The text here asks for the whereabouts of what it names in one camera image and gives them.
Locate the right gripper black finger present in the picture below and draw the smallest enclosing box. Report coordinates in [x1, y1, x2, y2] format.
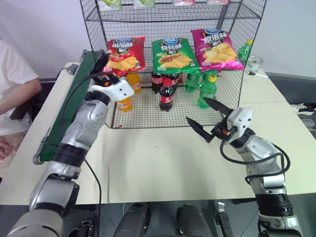
[203, 97, 233, 116]
[185, 116, 214, 143]

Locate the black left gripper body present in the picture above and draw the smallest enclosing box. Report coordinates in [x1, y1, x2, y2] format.
[90, 70, 120, 87]

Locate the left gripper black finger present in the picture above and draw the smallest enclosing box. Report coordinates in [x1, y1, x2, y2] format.
[98, 50, 110, 70]
[90, 58, 104, 75]

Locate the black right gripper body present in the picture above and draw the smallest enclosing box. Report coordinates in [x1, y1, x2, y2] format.
[206, 114, 235, 144]

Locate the green conveyor belt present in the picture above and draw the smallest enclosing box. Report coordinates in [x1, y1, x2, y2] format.
[33, 49, 107, 165]

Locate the person's hand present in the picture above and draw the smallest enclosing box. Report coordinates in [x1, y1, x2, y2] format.
[0, 136, 16, 160]

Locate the green soda bottle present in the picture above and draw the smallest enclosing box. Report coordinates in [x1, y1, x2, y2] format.
[237, 39, 255, 63]
[197, 72, 219, 110]
[185, 70, 202, 93]

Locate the red chip bag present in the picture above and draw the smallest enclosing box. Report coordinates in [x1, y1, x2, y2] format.
[106, 37, 147, 74]

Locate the orange soda bottle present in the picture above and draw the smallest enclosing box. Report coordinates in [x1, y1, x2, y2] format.
[126, 71, 142, 95]
[116, 95, 133, 113]

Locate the cola bottle red label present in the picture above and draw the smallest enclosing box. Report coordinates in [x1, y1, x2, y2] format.
[158, 79, 177, 113]
[151, 72, 164, 94]
[169, 72, 183, 92]

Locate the white marker pen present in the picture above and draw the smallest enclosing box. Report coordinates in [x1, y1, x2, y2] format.
[246, 71, 270, 79]

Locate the green snack packet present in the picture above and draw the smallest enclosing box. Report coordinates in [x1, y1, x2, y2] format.
[97, 0, 123, 11]
[134, 0, 157, 8]

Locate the pink chip bag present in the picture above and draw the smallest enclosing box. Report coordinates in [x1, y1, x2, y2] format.
[190, 28, 245, 72]

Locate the white paper cup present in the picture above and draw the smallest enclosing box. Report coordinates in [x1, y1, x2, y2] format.
[247, 55, 265, 75]

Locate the green chip bag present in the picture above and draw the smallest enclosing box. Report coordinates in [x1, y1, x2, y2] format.
[151, 37, 200, 74]

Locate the person in white shirt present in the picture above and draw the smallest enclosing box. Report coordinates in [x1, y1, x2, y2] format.
[0, 39, 43, 162]

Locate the black metal clamp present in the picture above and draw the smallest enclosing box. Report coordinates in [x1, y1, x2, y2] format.
[214, 201, 235, 237]

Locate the dark rounded shape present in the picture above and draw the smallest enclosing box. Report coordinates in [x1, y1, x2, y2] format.
[176, 203, 211, 237]
[113, 202, 152, 237]

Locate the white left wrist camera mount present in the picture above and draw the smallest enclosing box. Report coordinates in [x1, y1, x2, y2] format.
[89, 76, 135, 102]

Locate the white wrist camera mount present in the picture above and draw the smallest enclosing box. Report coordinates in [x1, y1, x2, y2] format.
[226, 107, 253, 137]
[89, 76, 135, 102]

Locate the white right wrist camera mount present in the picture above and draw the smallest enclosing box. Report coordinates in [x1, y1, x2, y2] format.
[226, 107, 253, 137]

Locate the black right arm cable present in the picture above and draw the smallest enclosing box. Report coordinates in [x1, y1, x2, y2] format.
[220, 140, 291, 184]

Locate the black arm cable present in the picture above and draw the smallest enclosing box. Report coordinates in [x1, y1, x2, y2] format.
[220, 140, 291, 184]
[59, 73, 102, 237]

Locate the black wire mesh rack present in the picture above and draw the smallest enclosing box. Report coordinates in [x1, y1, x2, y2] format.
[79, 0, 268, 130]

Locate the dark clutter with white cable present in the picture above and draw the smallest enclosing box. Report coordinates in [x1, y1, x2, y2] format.
[290, 101, 316, 139]

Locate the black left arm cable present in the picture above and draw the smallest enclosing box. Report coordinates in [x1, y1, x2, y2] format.
[59, 73, 102, 237]

